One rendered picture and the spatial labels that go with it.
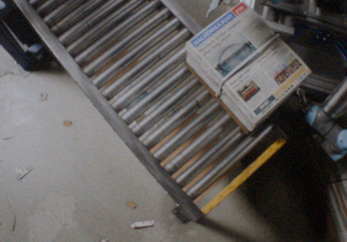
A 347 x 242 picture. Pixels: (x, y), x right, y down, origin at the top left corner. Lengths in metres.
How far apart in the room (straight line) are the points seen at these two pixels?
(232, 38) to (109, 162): 1.22
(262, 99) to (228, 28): 0.28
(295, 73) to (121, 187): 1.30
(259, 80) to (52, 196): 1.49
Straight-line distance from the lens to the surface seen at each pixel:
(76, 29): 1.73
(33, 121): 2.51
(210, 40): 1.41
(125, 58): 1.63
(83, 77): 1.63
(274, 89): 1.39
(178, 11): 1.72
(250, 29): 1.45
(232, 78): 1.37
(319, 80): 2.37
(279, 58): 1.43
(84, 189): 2.36
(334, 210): 2.25
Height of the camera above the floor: 2.30
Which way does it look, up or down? 75 degrees down
